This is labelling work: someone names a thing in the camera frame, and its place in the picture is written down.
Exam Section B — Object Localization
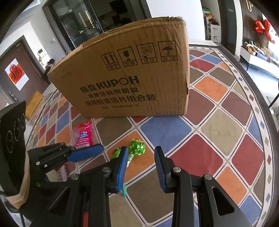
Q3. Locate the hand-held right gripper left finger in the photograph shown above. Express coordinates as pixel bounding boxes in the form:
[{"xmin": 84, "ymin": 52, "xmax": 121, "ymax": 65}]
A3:
[{"xmin": 28, "ymin": 146, "xmax": 129, "ymax": 227}]

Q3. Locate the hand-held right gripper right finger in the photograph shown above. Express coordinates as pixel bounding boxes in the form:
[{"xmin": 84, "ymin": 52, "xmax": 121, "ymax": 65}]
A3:
[{"xmin": 154, "ymin": 147, "xmax": 251, "ymax": 227}]

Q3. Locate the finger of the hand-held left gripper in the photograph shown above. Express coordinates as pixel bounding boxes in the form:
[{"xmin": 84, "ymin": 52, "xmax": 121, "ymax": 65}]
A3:
[
  {"xmin": 28, "ymin": 142, "xmax": 104, "ymax": 166},
  {"xmin": 35, "ymin": 160, "xmax": 76, "ymax": 189}
]

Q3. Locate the maroon striped snack packet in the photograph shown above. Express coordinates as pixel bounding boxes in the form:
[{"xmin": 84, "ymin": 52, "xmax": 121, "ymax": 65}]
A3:
[{"xmin": 55, "ymin": 163, "xmax": 73, "ymax": 182}]

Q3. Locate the pink snack packet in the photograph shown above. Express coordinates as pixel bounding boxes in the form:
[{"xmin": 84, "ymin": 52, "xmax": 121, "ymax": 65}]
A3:
[{"xmin": 73, "ymin": 120, "xmax": 94, "ymax": 149}]

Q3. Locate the brown cardboard box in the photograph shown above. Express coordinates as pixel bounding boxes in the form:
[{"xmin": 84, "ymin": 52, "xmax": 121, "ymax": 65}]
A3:
[{"xmin": 47, "ymin": 16, "xmax": 190, "ymax": 119}]

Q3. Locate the woven straw mat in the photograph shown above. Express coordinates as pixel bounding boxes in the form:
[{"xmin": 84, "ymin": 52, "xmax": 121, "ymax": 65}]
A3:
[{"xmin": 26, "ymin": 90, "xmax": 45, "ymax": 120}]

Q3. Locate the brown door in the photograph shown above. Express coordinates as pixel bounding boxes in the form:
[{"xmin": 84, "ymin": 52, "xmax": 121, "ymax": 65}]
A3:
[{"xmin": 0, "ymin": 36, "xmax": 50, "ymax": 103}]

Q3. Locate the red and white door poster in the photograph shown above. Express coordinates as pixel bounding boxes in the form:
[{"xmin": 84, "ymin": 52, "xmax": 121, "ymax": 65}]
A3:
[{"xmin": 5, "ymin": 58, "xmax": 29, "ymax": 90}]

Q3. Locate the colourful checked tablecloth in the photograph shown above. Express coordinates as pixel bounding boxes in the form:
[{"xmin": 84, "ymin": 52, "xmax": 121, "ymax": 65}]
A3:
[{"xmin": 13, "ymin": 45, "xmax": 275, "ymax": 227}]

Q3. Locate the black bag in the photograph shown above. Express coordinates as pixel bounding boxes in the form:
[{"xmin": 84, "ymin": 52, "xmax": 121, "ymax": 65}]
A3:
[{"xmin": 45, "ymin": 58, "xmax": 58, "ymax": 72}]

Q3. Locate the glass door cabinet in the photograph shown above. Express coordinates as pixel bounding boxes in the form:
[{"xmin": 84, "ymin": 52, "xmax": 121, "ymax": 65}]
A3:
[{"xmin": 42, "ymin": 0, "xmax": 153, "ymax": 53}]

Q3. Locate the white sideboard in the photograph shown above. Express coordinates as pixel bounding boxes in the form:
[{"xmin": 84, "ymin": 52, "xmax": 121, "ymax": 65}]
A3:
[{"xmin": 240, "ymin": 40, "xmax": 279, "ymax": 79}]

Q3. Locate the white shelf rack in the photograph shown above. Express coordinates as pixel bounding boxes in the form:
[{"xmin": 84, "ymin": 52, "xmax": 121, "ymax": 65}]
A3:
[{"xmin": 205, "ymin": 8, "xmax": 220, "ymax": 43}]

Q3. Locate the red bow decoration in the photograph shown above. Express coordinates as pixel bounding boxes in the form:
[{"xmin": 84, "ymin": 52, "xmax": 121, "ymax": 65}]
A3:
[{"xmin": 255, "ymin": 19, "xmax": 276, "ymax": 43}]

